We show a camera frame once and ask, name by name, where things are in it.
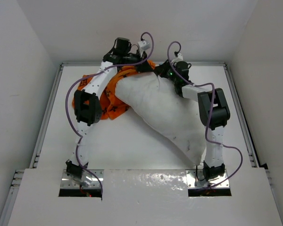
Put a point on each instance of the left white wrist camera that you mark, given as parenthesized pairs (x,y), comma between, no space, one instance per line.
(143,45)

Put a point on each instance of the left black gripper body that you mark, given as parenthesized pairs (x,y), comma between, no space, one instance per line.
(131,59)

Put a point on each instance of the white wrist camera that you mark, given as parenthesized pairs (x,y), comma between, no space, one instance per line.
(178,58)
(143,45)

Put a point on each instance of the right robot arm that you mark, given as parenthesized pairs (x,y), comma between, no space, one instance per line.
(213,109)

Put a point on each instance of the white pillow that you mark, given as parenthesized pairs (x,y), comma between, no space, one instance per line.
(154,99)

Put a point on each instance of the orange patterned pillowcase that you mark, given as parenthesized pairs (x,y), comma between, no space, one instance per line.
(112,107)

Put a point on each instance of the metal base plate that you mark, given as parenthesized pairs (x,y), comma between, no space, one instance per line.
(195,180)
(68,181)

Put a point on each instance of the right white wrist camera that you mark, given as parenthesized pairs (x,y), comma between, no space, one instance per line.
(178,58)

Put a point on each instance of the aluminium table frame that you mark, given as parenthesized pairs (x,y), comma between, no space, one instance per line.
(146,180)

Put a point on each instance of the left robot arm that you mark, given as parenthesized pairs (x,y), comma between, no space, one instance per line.
(87,107)

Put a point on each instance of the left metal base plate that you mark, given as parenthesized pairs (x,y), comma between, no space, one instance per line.
(68,181)

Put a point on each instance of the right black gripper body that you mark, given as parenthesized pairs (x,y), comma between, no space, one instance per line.
(170,73)

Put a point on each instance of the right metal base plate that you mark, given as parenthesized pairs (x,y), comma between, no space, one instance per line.
(195,180)

